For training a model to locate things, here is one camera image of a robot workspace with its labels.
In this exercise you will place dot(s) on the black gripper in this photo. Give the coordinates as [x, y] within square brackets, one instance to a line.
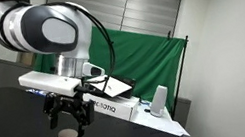
[67, 102]

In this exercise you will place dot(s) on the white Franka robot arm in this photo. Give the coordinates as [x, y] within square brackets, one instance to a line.
[54, 29]

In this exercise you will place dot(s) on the white Robotiq cardboard box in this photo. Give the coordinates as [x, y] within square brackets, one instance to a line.
[119, 108]

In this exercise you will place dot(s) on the white card sheet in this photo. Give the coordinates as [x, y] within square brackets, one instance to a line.
[115, 86]

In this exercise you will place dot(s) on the brown cardboard box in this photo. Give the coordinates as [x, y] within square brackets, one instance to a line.
[28, 59]

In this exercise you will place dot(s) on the white speaker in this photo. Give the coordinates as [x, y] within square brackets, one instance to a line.
[159, 101]

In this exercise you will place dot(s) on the green cloth backdrop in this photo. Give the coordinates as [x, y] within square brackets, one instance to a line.
[147, 57]

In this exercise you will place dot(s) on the black backdrop stand pole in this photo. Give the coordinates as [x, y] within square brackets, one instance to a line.
[180, 71]

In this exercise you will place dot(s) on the black backdrop clamp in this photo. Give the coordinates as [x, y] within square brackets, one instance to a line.
[169, 35]

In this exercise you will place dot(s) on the grey window blinds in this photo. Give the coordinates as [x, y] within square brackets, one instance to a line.
[138, 4]

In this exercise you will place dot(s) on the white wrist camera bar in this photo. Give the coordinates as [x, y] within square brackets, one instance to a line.
[47, 83]

